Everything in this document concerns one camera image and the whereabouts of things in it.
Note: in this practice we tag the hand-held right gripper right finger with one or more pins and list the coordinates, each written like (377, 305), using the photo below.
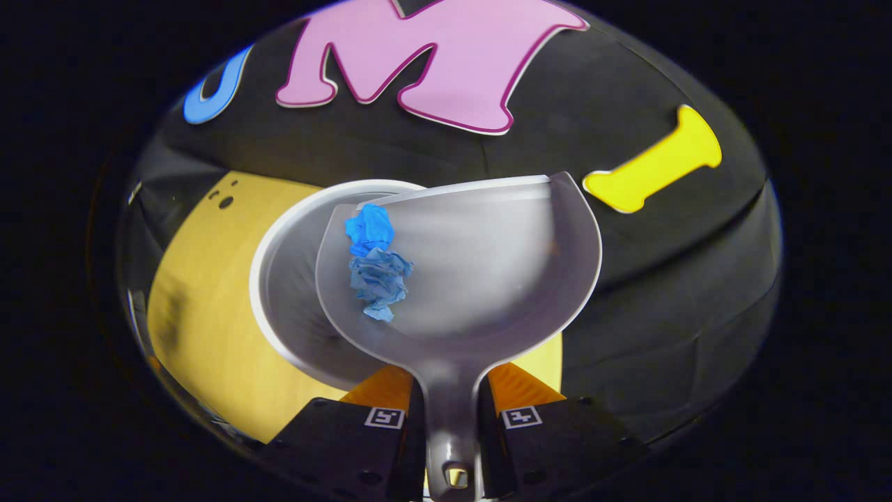
(557, 446)

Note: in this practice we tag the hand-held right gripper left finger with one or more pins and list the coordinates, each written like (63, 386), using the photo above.
(348, 446)

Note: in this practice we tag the light blue paper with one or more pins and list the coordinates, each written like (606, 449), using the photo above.
(380, 279)

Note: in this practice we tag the white ribbed garbage bin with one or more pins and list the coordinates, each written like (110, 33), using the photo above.
(289, 279)

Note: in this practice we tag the grey dustpan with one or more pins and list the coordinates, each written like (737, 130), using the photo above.
(488, 265)

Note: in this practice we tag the dark blue paper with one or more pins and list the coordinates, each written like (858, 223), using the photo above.
(369, 229)

